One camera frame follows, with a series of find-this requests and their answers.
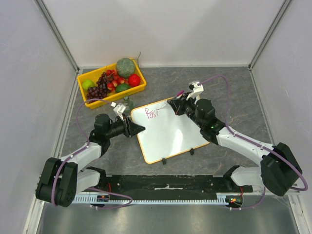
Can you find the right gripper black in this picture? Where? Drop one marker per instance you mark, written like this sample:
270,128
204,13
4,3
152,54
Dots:
180,105

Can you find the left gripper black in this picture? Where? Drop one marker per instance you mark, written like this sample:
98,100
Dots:
131,128

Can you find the white whiteboard orange frame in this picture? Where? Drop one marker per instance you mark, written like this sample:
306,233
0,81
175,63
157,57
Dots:
166,134

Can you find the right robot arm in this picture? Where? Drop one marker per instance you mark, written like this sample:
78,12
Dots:
277,168

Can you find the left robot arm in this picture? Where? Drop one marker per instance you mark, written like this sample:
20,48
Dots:
62,178

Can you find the small glass bottle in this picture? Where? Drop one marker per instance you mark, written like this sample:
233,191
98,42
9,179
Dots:
128,103

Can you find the green mango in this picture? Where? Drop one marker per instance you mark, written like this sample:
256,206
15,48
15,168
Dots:
122,87

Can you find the red apple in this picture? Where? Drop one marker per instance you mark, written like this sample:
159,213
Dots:
134,80

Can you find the yellow plastic bin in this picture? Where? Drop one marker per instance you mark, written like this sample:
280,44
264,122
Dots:
94,75

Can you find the purple grape bunch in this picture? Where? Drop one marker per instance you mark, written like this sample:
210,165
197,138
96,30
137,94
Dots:
100,90

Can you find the green melon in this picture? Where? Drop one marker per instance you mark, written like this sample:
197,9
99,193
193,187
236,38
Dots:
125,67

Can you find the green apple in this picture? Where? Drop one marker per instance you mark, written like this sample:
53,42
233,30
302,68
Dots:
87,84

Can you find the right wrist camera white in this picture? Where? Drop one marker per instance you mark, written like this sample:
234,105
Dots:
196,89

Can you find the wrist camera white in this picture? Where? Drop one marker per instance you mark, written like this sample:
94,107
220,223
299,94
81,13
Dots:
118,109
196,89

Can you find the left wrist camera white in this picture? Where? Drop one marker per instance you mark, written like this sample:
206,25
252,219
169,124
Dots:
118,109

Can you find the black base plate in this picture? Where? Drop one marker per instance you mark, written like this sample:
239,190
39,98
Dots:
170,187

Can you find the light blue cable duct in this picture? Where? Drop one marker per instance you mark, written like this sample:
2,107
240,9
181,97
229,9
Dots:
103,199

